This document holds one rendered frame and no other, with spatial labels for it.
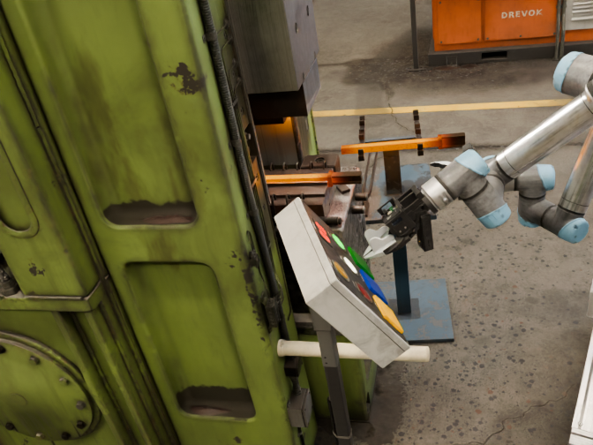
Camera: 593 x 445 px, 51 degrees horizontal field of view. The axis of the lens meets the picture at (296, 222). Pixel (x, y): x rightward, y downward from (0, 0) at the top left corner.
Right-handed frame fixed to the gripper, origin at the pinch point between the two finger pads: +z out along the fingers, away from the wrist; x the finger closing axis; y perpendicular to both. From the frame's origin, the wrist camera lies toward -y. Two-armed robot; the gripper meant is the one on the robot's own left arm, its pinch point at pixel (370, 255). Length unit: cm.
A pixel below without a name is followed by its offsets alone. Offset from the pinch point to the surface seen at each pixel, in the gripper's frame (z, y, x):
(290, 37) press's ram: -19, 44, -31
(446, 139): -38, -33, -65
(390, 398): 41, -94, -39
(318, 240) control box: 3.4, 22.4, 12.7
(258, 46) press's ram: -12, 47, -34
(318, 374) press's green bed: 51, -59, -38
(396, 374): 35, -97, -49
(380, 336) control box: 6.0, 2.9, 27.0
